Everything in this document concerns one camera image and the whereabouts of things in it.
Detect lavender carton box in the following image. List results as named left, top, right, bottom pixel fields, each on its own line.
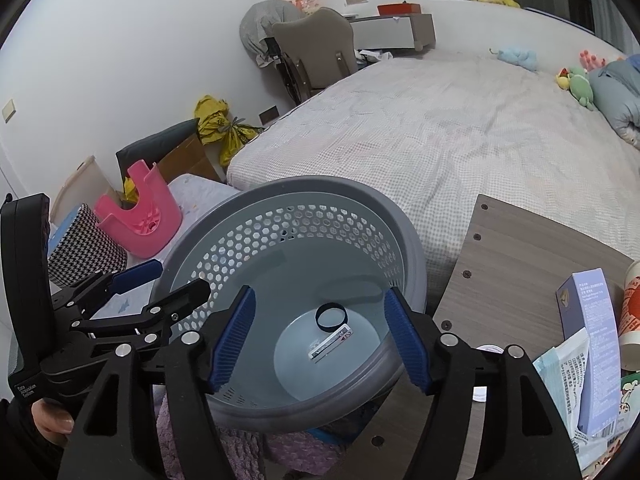
left=555, top=268, right=620, bottom=438

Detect red white paper cup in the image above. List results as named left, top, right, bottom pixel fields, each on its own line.
left=618, top=260, right=640, bottom=372

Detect grey perforated trash basket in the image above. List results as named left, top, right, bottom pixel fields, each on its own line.
left=151, top=176, right=427, bottom=432

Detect person's left hand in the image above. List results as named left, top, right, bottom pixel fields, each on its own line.
left=32, top=400, right=75, bottom=446

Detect pink plastic stool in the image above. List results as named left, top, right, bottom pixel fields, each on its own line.
left=94, top=159, right=182, bottom=259

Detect black white houndstooth box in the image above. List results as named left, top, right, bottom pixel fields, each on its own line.
left=48, top=204, right=127, bottom=288

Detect white blue plastic wrapper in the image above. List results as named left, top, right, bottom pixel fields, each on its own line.
left=534, top=328, right=618, bottom=470

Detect dark grey cushion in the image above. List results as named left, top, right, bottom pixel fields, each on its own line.
left=116, top=118, right=198, bottom=180

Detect brown cardboard box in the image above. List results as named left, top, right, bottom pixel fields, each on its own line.
left=157, top=134, right=220, bottom=184

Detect white wrapper in basket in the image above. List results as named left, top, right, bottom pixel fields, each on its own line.
left=308, top=324, right=352, bottom=362

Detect yellow plastic bag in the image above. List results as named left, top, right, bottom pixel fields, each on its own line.
left=194, top=96, right=264, bottom=169

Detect grey clothes on chair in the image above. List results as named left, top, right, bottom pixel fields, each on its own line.
left=239, top=0, right=305, bottom=68

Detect grey upholstered chair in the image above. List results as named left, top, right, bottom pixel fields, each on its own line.
left=269, top=8, right=358, bottom=105

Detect bed with checked sheet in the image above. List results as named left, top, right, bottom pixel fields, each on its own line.
left=227, top=51, right=639, bottom=296

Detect grey blue folded duvet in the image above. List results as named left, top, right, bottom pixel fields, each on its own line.
left=588, top=54, right=640, bottom=148

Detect green frog plush toy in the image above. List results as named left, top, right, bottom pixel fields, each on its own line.
left=555, top=67, right=594, bottom=110

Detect grey floating desk drawer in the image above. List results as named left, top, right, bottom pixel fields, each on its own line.
left=350, top=13, right=436, bottom=52

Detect red box on desk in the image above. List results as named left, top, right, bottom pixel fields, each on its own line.
left=378, top=1, right=422, bottom=16

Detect light blue plush toy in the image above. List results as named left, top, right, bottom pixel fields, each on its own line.
left=489, top=48, right=538, bottom=72

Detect pink plush toy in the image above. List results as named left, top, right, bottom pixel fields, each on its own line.
left=579, top=50, right=608, bottom=72

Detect black ring in basket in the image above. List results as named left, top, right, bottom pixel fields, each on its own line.
left=314, top=302, right=350, bottom=334

